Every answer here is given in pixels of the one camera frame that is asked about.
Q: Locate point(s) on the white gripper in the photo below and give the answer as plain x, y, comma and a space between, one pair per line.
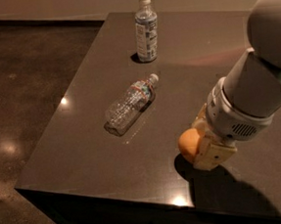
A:
229, 117

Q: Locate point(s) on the orange fruit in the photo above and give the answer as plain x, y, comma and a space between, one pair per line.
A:
189, 143

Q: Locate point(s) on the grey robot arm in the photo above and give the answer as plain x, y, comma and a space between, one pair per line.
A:
243, 103

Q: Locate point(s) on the clear empty plastic bottle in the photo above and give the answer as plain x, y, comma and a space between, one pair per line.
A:
127, 107

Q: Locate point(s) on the upright labelled water bottle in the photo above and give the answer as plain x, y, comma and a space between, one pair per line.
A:
146, 31

